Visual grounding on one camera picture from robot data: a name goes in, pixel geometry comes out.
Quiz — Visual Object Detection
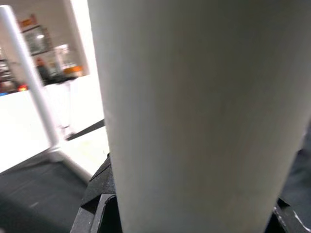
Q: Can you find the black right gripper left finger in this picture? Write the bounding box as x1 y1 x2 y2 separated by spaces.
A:
71 151 122 233

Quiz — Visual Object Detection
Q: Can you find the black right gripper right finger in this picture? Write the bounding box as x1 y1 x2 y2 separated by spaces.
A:
264 198 311 233

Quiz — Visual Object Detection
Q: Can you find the white plastic table leg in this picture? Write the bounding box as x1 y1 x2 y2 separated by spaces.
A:
87 0 311 233
0 5 64 161

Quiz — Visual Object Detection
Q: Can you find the black tablecloth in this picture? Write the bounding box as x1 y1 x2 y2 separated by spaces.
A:
0 126 311 233

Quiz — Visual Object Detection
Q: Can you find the dark figurine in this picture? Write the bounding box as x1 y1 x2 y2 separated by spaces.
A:
36 58 51 84

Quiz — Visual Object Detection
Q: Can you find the framed picture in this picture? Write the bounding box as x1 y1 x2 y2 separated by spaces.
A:
21 24 52 57

